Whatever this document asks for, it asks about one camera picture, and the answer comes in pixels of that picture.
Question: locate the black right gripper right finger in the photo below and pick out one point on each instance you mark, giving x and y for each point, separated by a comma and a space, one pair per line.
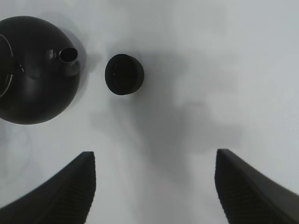
249, 197

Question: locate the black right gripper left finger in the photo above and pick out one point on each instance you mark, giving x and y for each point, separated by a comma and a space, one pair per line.
66, 198

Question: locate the black round teapot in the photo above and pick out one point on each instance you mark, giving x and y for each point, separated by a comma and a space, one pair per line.
39, 70

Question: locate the small black teacup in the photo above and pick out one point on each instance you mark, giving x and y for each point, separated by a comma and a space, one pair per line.
124, 74

